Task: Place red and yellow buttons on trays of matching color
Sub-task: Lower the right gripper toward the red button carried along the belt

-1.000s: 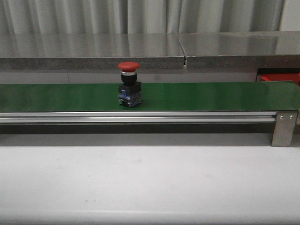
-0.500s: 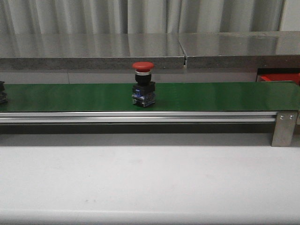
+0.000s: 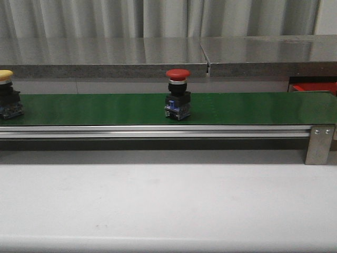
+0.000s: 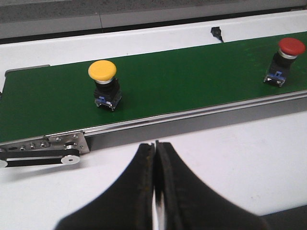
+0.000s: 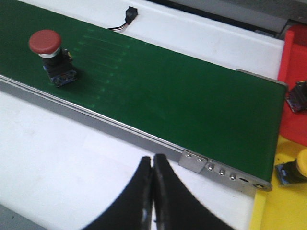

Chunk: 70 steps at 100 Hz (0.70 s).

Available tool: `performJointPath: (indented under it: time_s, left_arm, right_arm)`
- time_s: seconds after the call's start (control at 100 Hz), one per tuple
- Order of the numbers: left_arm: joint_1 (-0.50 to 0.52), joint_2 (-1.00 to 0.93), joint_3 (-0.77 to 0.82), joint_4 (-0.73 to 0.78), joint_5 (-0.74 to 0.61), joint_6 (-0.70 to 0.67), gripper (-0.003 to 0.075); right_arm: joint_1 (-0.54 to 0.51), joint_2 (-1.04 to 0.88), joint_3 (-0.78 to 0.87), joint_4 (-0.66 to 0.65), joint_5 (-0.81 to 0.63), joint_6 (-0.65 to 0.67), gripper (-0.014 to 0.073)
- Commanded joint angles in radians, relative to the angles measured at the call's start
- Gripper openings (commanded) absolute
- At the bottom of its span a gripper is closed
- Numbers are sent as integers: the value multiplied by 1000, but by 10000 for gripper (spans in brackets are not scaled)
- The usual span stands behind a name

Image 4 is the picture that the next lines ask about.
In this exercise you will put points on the green conveyor belt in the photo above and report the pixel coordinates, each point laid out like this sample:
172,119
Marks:
55,99

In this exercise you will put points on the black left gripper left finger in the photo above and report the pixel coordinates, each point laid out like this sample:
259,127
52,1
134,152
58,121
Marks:
125,205

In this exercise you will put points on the large red mushroom button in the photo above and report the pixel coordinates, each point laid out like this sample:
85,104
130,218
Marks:
279,69

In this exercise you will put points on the black cable connector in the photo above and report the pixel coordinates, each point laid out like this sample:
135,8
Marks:
217,33

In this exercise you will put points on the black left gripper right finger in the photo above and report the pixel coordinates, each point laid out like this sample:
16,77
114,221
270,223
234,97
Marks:
185,202

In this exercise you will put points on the aluminium conveyor side rail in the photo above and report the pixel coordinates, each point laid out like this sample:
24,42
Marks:
193,113

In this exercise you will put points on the yellow button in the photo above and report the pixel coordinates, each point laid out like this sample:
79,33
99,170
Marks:
107,92

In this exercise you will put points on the black conveyor drive belt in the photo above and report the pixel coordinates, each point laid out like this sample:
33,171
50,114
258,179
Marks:
68,156

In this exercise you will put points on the steel conveyor end plate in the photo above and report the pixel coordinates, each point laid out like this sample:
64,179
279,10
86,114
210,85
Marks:
68,140

